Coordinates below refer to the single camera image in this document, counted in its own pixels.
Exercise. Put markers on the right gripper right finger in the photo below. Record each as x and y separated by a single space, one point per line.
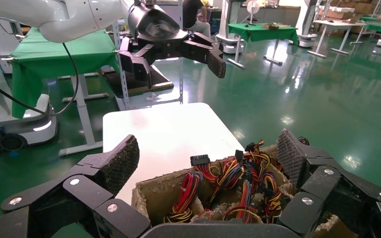
335 190

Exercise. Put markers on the flat brown box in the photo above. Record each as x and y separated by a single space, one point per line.
272 26

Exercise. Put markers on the cardboard carton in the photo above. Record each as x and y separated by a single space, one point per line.
364 8
338 14

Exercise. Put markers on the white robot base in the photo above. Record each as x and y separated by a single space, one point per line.
305 23
0 108

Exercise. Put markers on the white standing fan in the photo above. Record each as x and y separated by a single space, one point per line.
253 6

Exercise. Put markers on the seated person dark shirt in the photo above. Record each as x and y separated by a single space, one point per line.
190 13

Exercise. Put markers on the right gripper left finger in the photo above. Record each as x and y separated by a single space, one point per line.
85 190

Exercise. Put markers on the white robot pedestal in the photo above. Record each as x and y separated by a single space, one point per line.
228 19

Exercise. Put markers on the white metal leg table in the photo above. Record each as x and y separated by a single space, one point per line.
335 24

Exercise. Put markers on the brown cardboard divider box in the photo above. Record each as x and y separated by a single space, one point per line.
157 197

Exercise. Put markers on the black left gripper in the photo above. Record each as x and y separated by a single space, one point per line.
157 29

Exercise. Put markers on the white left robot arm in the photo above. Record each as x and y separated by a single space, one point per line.
62 16

